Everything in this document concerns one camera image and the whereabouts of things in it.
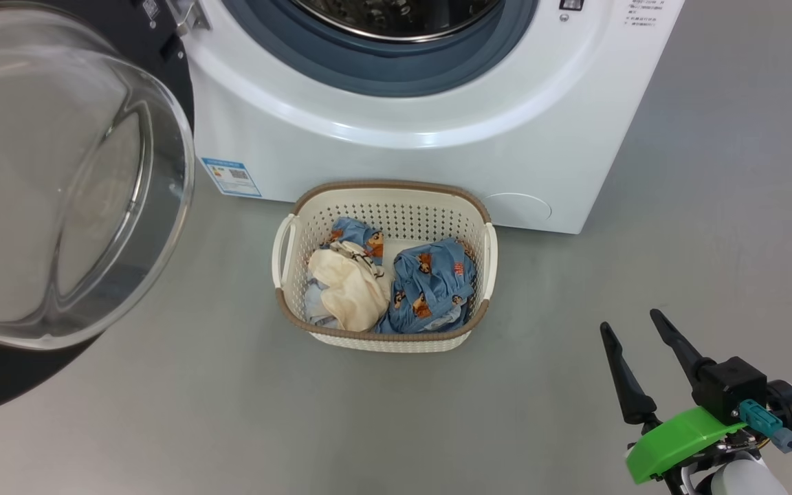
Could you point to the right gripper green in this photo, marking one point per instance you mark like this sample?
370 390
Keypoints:
671 440

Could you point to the glass washing machine door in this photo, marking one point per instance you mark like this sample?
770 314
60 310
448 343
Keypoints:
59 192

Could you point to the blue bear-print garment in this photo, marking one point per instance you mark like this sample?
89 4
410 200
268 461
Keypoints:
434 289

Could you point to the cream and blue garment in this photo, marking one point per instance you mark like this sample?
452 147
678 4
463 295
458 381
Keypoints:
348 289

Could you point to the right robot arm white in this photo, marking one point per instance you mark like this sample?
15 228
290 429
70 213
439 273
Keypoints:
740 478

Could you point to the white front-load washing machine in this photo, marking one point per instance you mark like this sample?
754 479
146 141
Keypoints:
368 158

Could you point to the round white filter cover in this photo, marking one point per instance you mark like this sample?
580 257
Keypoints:
520 208

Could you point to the cream perforated laundry basket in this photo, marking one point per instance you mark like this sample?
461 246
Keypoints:
403 213

